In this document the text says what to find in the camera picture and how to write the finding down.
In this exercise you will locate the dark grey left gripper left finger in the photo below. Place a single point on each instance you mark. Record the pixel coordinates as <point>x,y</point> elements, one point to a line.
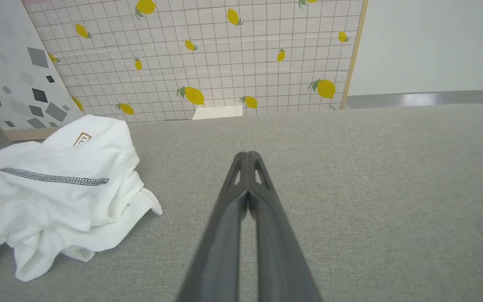
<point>220,251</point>

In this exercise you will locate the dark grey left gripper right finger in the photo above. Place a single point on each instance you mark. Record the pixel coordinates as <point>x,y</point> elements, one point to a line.
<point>281,260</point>

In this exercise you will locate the white T-shirt with brown logo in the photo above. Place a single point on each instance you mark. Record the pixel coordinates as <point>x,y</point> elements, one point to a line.
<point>57,205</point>

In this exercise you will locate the white rectangular block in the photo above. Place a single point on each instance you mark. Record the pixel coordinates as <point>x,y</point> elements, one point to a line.
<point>218,113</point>

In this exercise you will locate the lemon print grid panel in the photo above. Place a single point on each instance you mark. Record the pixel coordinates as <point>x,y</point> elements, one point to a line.
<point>224,71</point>

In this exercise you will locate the grey diamond pattern panel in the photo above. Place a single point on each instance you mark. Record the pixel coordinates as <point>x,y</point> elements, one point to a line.
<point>11,63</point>

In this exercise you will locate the light wooden panel frame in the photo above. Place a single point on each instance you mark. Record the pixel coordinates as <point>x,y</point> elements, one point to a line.
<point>354,54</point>

